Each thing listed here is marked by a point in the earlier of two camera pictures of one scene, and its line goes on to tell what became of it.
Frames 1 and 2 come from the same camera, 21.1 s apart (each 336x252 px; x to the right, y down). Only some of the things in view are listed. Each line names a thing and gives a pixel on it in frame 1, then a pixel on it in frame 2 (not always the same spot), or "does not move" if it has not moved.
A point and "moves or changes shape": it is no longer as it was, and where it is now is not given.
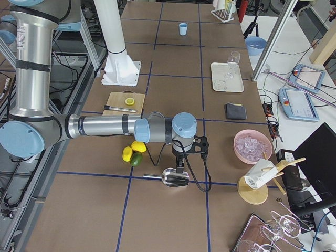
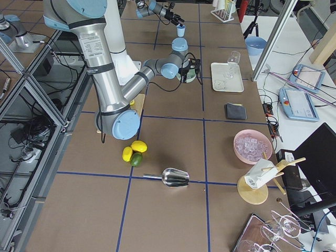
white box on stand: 255,178 does not move
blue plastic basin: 255,45 does not move
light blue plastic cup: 183,27 moves or changes shape
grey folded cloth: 235,111 does not move
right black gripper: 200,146 -> 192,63
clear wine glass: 233,60 does not move
